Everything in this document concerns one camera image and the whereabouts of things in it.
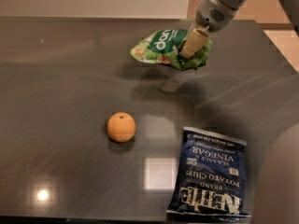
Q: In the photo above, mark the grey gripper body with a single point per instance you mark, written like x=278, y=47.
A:
x=209, y=15

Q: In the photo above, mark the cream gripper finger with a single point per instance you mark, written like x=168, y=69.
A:
x=196, y=39

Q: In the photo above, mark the green rice chip bag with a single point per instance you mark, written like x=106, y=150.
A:
x=163, y=47

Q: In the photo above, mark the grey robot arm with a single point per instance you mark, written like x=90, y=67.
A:
x=290, y=8

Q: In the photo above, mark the blue kettle chips bag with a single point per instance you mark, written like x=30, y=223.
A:
x=211, y=175

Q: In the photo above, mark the orange fruit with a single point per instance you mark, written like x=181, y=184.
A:
x=121, y=127

